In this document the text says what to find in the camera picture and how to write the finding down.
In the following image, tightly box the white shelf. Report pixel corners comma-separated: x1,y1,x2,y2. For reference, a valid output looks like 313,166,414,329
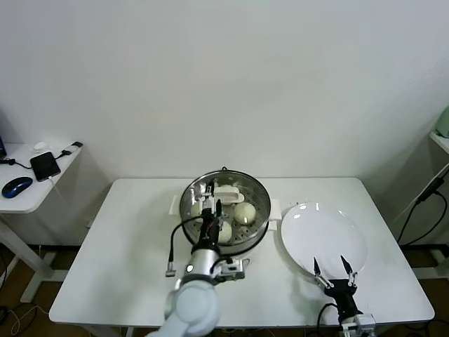
429,132,449,155

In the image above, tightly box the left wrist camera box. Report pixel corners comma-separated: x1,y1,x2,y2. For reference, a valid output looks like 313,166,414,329
220,258,246,281

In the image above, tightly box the white side desk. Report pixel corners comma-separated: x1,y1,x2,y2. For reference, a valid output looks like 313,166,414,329
0,142,83,305

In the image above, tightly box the pale green appliance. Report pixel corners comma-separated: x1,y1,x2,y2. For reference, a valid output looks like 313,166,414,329
434,107,449,138

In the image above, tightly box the white electric cooker base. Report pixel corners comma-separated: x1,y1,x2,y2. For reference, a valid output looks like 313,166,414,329
169,196,281,267

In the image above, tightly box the glass lid with white handle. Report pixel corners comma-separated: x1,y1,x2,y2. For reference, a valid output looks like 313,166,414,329
180,171,272,246

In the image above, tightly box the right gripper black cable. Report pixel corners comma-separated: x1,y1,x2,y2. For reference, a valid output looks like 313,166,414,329
317,303,340,331

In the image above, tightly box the white phone charging cable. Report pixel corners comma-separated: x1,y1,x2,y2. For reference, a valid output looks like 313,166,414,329
47,176,71,215

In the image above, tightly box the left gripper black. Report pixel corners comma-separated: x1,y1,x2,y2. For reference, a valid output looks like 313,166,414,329
199,180,225,247

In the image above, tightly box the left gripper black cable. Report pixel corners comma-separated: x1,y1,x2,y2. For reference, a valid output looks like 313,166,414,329
164,217,204,279

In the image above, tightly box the blue computer mouse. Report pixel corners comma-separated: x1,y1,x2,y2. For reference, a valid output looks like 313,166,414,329
1,176,34,199

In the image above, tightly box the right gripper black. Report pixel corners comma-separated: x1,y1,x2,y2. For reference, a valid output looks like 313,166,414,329
313,255,364,316

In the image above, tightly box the black silver usb adapter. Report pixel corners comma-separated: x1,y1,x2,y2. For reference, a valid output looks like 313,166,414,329
52,140,83,159

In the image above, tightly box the black smartphone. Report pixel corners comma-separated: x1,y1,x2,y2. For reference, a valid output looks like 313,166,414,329
29,151,62,183

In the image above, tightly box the black power cable with adapter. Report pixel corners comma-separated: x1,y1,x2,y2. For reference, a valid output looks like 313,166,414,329
396,175,449,246

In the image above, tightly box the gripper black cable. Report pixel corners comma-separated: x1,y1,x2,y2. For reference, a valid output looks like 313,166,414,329
164,217,204,279
317,303,340,331

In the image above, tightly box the white round plate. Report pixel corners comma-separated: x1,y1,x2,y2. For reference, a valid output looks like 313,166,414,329
280,201,368,281

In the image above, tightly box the black desk cable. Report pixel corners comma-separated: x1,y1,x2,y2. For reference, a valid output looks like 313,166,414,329
0,157,33,170

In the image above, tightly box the stainless steel steamer pot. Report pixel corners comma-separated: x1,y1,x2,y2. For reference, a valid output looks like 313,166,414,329
179,171,272,256

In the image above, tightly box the thin pale floor cable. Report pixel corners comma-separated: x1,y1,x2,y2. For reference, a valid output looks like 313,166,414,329
9,304,45,336

